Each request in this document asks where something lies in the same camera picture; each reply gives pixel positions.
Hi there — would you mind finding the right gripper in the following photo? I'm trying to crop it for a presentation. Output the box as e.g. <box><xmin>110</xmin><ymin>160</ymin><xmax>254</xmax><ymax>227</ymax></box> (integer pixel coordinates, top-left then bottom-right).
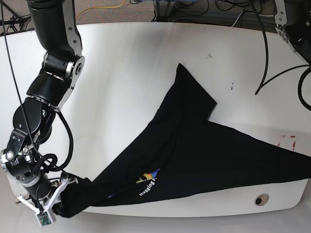
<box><xmin>15</xmin><ymin>174</ymin><xmax>78</xmax><ymax>217</ymax></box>

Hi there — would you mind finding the black T-shirt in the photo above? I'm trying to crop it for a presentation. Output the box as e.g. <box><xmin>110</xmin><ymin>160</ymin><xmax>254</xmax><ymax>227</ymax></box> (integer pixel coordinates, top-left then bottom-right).
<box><xmin>59</xmin><ymin>64</ymin><xmax>311</xmax><ymax>218</ymax></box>

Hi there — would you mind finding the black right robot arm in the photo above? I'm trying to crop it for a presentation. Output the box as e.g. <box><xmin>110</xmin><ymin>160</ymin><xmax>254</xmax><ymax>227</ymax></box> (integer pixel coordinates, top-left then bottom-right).
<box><xmin>0</xmin><ymin>0</ymin><xmax>85</xmax><ymax>226</ymax></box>

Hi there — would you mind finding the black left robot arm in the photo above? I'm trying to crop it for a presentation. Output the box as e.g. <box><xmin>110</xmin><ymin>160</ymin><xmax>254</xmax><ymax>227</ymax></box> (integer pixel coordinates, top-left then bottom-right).
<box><xmin>274</xmin><ymin>0</ymin><xmax>311</xmax><ymax>65</ymax></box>

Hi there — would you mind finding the black tripod stand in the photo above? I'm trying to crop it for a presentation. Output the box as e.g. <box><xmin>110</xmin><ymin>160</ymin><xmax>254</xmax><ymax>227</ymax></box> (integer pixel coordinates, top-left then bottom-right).
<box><xmin>0</xmin><ymin>1</ymin><xmax>31</xmax><ymax>36</ymax></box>

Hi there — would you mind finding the red tape marking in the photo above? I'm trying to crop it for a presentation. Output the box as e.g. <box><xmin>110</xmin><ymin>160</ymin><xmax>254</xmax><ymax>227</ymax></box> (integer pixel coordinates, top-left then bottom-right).
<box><xmin>277</xmin><ymin>135</ymin><xmax>296</xmax><ymax>151</ymax></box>

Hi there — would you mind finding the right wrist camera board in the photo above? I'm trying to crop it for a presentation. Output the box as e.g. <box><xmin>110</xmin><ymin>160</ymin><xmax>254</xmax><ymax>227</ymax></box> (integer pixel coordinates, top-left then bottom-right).
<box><xmin>35</xmin><ymin>211</ymin><xmax>56</xmax><ymax>227</ymax></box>

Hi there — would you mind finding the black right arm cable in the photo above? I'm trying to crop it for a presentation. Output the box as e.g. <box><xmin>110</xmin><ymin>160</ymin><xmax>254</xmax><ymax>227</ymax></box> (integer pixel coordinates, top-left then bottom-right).
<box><xmin>36</xmin><ymin>113</ymin><xmax>74</xmax><ymax>173</ymax></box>

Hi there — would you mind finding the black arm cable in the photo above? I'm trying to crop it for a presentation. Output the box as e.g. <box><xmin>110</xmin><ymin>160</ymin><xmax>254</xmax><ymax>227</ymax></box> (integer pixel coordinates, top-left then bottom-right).
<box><xmin>36</xmin><ymin>113</ymin><xmax>74</xmax><ymax>173</ymax></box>
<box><xmin>247</xmin><ymin>0</ymin><xmax>311</xmax><ymax>110</ymax></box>

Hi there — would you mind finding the right table cable grommet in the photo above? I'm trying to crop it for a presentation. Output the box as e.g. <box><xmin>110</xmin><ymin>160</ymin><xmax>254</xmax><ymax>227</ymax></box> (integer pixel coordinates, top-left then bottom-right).
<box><xmin>255</xmin><ymin>194</ymin><xmax>269</xmax><ymax>206</ymax></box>

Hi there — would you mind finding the yellow cable on floor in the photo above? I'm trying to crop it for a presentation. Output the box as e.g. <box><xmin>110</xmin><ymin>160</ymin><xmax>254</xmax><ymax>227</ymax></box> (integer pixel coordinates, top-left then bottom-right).
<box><xmin>75</xmin><ymin>0</ymin><xmax>126</xmax><ymax>21</ymax></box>

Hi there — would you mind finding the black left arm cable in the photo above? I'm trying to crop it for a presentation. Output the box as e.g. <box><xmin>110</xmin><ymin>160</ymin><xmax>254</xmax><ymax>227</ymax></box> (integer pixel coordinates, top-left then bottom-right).
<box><xmin>247</xmin><ymin>0</ymin><xmax>311</xmax><ymax>110</ymax></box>

